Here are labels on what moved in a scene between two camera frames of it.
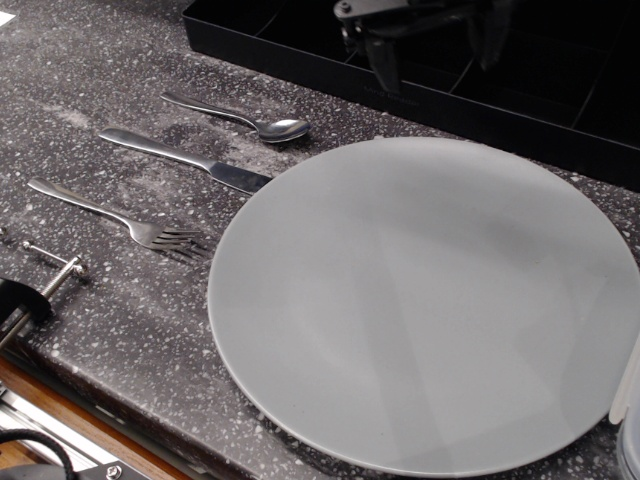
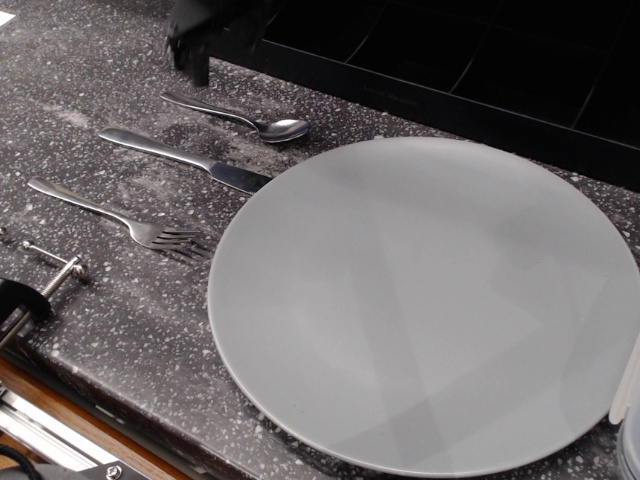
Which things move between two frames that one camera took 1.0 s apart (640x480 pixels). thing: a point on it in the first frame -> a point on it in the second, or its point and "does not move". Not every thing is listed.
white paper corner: (5, 17) does not move
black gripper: (373, 27) -> (195, 23)
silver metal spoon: (270, 131) does not move
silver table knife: (247, 181) does not move
